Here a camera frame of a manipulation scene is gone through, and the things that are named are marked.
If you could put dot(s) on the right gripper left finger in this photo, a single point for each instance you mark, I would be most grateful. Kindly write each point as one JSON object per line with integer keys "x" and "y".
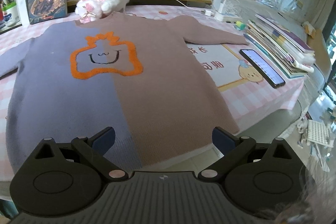
{"x": 93, "y": 149}

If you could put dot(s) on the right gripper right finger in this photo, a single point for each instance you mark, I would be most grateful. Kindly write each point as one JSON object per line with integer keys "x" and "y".
{"x": 234, "y": 151}

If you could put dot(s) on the purple and brown sweater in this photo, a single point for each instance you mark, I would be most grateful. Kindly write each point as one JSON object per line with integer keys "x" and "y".
{"x": 130, "y": 73}

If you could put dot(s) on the black smartphone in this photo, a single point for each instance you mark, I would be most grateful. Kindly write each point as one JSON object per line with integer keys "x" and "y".
{"x": 255, "y": 69}

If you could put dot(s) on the stack of books on table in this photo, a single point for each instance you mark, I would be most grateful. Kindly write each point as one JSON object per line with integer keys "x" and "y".
{"x": 288, "y": 51}

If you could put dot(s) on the white green-lid pen jar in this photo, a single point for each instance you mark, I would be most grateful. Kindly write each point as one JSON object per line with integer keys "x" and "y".
{"x": 10, "y": 14}

